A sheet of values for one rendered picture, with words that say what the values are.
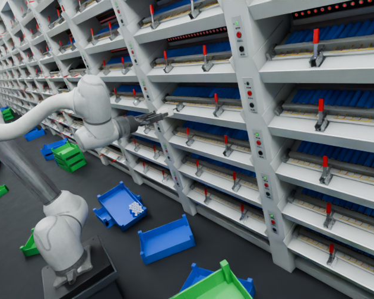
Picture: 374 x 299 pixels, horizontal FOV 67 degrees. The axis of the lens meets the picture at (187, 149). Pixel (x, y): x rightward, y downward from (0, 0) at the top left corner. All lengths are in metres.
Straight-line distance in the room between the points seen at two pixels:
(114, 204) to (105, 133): 1.02
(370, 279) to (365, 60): 0.76
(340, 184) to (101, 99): 0.84
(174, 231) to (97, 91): 1.04
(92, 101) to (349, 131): 0.82
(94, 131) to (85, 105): 0.11
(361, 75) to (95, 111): 0.83
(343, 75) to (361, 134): 0.17
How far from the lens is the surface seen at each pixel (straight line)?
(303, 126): 0.95
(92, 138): 1.14
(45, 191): 1.54
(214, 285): 0.94
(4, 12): 4.19
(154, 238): 1.81
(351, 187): 1.00
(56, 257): 1.44
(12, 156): 1.51
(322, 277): 1.42
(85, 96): 1.07
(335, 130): 0.91
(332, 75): 0.84
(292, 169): 1.08
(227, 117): 1.14
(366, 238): 1.11
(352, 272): 1.26
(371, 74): 0.80
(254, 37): 0.94
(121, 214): 2.05
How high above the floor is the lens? 1.14
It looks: 25 degrees down
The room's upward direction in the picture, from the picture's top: 17 degrees counter-clockwise
